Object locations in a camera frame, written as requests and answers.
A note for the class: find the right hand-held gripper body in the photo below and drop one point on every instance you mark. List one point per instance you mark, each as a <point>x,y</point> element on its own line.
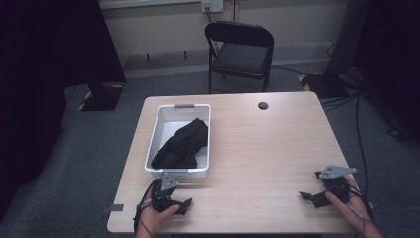
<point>335,183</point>

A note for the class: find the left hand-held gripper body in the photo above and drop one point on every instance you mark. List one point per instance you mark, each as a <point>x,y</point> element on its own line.
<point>162,195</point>

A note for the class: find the black cloth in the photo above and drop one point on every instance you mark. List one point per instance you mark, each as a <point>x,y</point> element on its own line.
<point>183,147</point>

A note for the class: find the white plastic basket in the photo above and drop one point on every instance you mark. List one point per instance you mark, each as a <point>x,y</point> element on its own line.
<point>171,127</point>

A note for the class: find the person's left hand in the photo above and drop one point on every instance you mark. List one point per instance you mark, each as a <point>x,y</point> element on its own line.
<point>152,216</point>

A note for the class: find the person's right hand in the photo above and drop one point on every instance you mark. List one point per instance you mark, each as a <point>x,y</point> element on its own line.
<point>353,208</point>

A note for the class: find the black stand base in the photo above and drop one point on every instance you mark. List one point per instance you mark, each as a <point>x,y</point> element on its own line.
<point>100,97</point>
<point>325,84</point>

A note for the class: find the black curtain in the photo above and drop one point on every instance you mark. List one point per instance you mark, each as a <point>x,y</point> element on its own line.
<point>393,59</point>
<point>39,82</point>

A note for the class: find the grey upright column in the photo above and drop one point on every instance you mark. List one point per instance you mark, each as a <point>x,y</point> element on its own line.
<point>346,36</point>

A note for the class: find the black folding chair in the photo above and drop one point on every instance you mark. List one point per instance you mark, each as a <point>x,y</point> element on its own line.
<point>242,56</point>

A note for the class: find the white wall outlet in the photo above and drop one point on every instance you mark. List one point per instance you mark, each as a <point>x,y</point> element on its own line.
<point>212,5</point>

